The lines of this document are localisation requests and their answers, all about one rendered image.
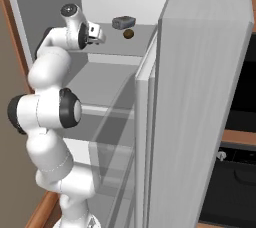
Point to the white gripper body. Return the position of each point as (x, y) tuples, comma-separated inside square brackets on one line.
[(99, 38)]

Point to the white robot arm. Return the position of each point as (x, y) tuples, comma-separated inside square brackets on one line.
[(50, 108)]

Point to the white fridge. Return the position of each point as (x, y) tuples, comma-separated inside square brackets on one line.
[(110, 2)]

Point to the grey fridge door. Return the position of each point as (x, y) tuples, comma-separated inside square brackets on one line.
[(196, 105)]

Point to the dark grey box-shaped item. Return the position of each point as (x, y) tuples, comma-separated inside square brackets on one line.
[(123, 22)]

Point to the brown kiwi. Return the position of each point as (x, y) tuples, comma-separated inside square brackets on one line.
[(128, 34)]

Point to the brown wooden cabinet panel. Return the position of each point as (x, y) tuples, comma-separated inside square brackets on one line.
[(13, 28)]

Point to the black microwave oven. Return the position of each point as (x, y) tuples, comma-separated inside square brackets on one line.
[(245, 85)]

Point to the white oven knob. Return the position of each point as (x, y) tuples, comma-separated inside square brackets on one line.
[(221, 155)]

